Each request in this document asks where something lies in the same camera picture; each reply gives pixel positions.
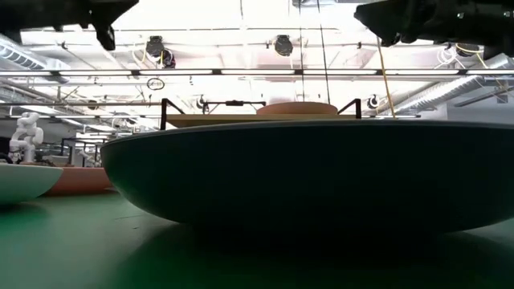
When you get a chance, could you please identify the pink round plate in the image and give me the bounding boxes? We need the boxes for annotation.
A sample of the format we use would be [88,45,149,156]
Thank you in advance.
[255,101,339,116]
[43,166,113,197]

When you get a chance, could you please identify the black background camera bar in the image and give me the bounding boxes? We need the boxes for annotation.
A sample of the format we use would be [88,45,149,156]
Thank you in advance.
[202,99,267,114]

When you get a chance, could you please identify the wooden shelf with black legs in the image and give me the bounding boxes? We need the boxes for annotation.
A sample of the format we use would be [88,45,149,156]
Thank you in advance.
[159,98,362,132]

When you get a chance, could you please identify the black cable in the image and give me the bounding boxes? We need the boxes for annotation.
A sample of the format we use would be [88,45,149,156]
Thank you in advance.
[297,0,305,102]
[316,0,332,105]

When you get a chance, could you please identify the silver ventilation duct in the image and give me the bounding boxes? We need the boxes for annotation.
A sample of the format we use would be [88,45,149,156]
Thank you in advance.
[377,54,514,117]
[0,34,71,83]

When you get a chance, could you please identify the coiled black cable ring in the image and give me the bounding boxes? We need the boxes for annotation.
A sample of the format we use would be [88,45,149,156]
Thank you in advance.
[145,76,166,92]

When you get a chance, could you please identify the white round plate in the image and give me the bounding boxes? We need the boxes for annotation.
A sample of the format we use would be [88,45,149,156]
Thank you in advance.
[100,119,514,236]
[0,162,64,206]

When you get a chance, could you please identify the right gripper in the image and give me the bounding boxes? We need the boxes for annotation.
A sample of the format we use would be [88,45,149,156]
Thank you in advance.
[353,0,463,47]

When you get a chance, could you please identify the green table mat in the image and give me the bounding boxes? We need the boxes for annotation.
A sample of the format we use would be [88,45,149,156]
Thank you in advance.
[0,188,514,289]

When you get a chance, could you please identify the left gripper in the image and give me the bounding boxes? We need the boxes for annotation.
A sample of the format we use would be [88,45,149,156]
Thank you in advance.
[55,0,140,51]

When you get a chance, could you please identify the red black ceiling cable reel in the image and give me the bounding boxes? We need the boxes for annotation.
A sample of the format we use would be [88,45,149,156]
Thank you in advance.
[161,48,177,69]

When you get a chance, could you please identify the yellow cable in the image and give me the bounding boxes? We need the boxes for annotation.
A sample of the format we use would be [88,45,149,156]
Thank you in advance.
[375,35,398,120]

